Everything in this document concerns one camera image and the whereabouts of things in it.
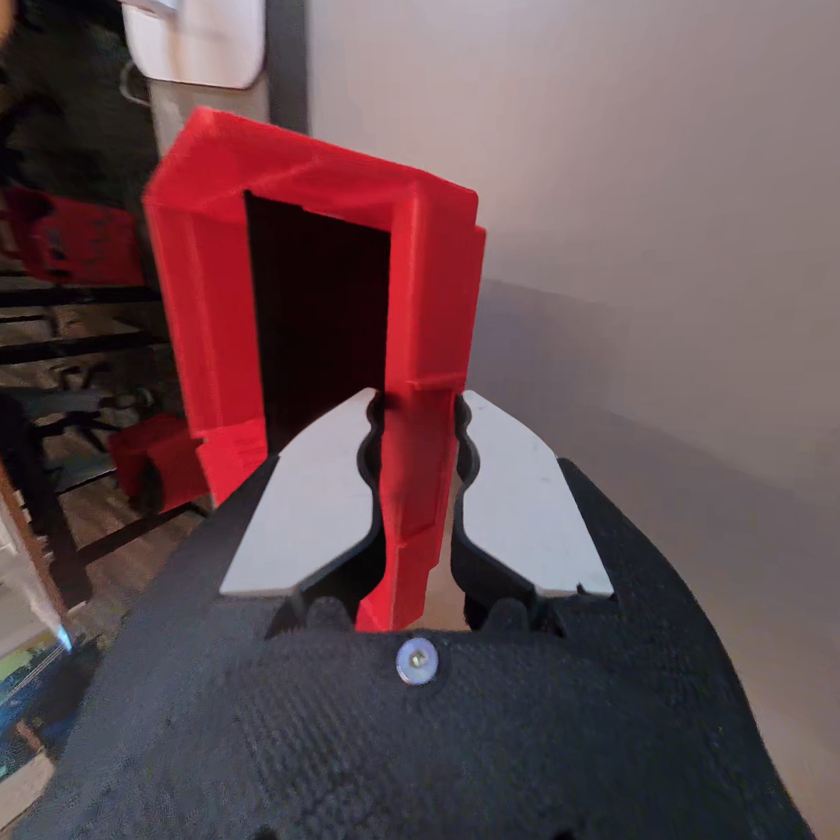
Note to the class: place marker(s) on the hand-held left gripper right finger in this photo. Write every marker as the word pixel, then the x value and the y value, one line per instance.
pixel 531 518

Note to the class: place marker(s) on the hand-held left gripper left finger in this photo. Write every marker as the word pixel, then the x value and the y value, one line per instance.
pixel 302 518

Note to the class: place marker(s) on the red plastic bin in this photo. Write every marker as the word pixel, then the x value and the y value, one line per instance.
pixel 210 295

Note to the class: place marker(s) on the red storage tub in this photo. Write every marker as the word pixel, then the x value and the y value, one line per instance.
pixel 164 466
pixel 79 236

